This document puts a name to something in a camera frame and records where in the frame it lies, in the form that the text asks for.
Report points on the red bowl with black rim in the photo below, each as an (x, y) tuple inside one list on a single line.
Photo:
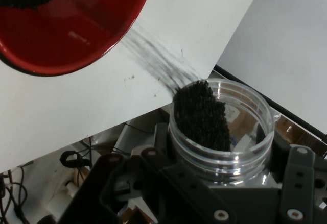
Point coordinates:
[(64, 35)]

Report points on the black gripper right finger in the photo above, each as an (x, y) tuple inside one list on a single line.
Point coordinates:
[(299, 183)]

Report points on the black partition edge strip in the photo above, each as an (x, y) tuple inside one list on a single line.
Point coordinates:
[(306, 122)]

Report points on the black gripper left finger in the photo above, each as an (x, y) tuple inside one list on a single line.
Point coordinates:
[(102, 188)]

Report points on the clear jar with black seeds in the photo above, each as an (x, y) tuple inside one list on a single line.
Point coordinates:
[(245, 163)]

